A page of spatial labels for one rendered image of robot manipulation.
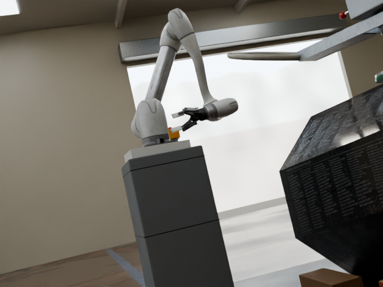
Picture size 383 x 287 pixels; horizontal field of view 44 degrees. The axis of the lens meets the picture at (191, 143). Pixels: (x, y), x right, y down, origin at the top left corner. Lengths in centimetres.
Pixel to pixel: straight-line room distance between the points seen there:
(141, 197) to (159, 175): 15
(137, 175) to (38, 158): 618
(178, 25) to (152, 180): 95
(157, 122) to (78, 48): 647
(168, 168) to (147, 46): 643
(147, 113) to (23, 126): 615
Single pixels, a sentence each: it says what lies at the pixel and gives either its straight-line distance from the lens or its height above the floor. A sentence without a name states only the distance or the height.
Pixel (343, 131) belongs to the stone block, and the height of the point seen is 67.
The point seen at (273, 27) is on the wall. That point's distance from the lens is 964.
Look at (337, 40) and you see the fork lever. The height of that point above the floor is 107.
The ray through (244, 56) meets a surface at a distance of 237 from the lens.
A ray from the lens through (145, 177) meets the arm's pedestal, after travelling 244.
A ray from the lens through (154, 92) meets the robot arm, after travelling 288.
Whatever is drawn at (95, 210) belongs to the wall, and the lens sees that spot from 847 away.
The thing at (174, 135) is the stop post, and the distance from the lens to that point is 363.
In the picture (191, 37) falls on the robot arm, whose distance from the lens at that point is 287.
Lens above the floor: 55
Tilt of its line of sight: 6 degrees up
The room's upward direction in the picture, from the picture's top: 13 degrees counter-clockwise
